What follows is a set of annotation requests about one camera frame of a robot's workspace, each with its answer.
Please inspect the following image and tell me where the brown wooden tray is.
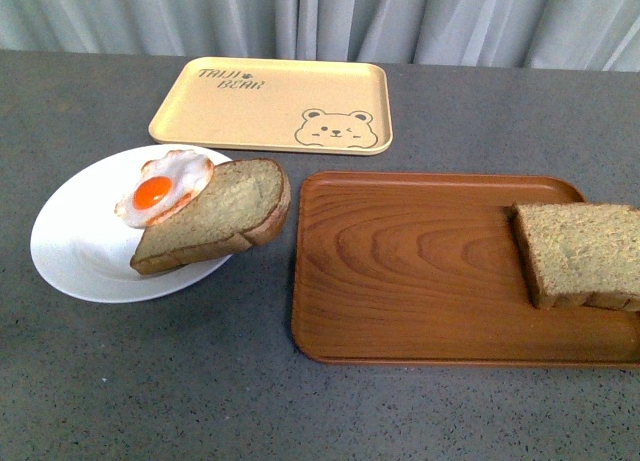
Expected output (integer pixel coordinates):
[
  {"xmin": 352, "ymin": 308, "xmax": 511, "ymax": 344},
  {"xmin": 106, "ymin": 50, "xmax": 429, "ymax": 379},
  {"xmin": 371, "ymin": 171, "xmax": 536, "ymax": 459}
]
[{"xmin": 291, "ymin": 172, "xmax": 639, "ymax": 368}]

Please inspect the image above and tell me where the fried egg toy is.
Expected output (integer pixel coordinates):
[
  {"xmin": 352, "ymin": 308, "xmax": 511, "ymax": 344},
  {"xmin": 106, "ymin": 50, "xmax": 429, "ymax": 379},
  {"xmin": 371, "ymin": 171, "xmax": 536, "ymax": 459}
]
[{"xmin": 114, "ymin": 150, "xmax": 215, "ymax": 228}]

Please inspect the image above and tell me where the grey pleated curtain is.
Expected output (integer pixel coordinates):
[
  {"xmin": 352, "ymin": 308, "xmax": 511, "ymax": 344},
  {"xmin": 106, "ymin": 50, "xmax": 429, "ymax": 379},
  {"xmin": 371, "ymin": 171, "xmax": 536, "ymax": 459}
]
[{"xmin": 1, "ymin": 0, "xmax": 639, "ymax": 72}]

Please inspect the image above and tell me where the cream bear print tray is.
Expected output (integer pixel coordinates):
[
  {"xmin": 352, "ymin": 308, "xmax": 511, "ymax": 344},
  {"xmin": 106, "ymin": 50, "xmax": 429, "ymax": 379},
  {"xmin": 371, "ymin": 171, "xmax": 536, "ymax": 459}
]
[{"xmin": 148, "ymin": 57, "xmax": 393, "ymax": 156}]

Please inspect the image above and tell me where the white round plate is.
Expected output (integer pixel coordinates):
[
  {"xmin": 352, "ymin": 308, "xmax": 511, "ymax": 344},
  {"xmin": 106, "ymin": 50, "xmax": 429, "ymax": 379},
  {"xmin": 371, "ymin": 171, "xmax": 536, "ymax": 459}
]
[{"xmin": 30, "ymin": 144, "xmax": 228, "ymax": 303}]

